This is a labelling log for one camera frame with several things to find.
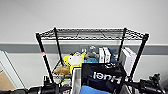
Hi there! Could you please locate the white and red snack bag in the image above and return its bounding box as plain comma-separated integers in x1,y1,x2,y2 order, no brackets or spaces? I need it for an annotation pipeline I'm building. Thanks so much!
58,76,73,87

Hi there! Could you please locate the brown plush toy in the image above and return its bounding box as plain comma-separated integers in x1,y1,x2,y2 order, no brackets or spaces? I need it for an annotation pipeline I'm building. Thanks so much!
53,65,71,76

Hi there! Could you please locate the large white box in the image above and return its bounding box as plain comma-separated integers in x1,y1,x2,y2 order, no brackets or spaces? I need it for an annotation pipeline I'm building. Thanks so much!
119,47,138,78

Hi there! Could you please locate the yellow and white plush toy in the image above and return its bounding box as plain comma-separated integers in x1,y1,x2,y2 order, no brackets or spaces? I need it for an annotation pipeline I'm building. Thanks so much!
63,51,87,73

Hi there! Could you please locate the blue flat packet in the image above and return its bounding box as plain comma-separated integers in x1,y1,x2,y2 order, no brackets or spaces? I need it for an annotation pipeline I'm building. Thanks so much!
79,85,108,94

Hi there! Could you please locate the black bag with white print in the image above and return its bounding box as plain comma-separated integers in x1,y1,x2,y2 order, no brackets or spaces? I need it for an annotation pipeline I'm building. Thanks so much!
81,62,127,94

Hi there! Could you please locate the blue and white small packet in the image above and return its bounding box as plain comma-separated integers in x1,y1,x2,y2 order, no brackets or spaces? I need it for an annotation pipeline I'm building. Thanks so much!
83,58,100,65

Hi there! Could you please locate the narrow white box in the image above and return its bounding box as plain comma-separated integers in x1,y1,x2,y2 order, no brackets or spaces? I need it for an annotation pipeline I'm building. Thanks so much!
98,47,106,64
103,46,112,64

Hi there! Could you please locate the black wire shelf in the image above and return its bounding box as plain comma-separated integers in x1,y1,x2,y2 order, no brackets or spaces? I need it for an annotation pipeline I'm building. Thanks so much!
35,27,150,94

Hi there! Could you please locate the white door frame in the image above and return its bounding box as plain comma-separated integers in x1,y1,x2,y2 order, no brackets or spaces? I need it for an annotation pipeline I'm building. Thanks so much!
0,49,18,91

